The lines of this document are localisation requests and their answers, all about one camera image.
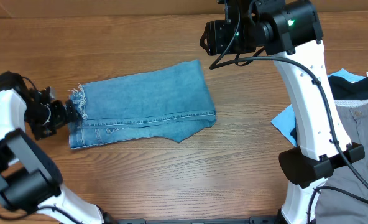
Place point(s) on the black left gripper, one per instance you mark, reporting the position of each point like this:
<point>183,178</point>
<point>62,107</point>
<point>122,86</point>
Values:
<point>60,118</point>

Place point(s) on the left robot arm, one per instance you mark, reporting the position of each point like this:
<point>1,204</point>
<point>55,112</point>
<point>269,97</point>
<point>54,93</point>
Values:
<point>29,180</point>

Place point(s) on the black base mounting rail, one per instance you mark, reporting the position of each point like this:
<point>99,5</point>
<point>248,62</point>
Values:
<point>269,219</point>

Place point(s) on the grey folded trousers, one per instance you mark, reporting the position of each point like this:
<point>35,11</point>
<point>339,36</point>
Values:
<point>334,207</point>

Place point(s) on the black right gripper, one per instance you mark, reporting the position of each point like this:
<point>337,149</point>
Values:
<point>209,37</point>

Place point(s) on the light blue denim jeans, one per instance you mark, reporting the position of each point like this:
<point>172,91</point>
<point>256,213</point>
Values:
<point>172,103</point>

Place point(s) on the light blue folded shirt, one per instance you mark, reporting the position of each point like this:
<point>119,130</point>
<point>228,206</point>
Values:
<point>285,122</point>

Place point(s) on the black folded garment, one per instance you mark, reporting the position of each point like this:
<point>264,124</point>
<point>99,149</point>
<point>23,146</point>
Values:
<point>355,87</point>

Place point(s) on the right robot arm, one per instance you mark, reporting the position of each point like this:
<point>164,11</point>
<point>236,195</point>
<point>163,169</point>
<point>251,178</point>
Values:
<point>290,35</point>

